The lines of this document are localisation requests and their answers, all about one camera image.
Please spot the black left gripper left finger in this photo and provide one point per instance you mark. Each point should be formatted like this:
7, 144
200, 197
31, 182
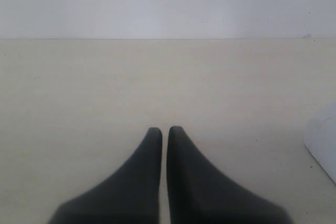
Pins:
130, 195

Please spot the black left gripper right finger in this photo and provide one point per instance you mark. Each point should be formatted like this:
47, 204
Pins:
200, 193

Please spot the white mannequin head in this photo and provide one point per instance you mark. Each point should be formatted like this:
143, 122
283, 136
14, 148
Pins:
319, 138

